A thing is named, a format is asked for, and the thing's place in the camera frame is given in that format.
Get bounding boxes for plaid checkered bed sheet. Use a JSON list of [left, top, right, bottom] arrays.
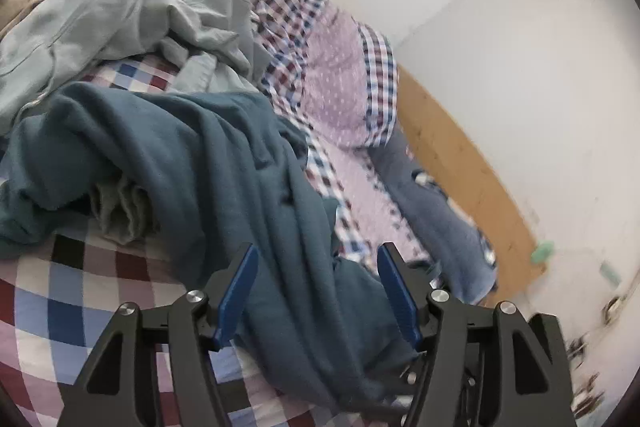
[[0, 53, 432, 427]]

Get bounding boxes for white wall cables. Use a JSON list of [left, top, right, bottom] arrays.
[[564, 256, 637, 417]]

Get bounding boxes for purple polka dot pillow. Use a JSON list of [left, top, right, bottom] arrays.
[[300, 3, 398, 148]]

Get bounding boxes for wooden headboard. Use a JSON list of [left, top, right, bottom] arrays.
[[397, 67, 546, 306]]

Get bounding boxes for grey green sweatshirt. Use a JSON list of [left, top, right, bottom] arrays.
[[1, 0, 274, 257]]

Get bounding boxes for teal blue shirt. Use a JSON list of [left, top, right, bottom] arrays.
[[1, 82, 414, 407]]

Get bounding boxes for blue grey plush pillow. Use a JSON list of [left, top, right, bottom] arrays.
[[368, 126, 498, 305]]

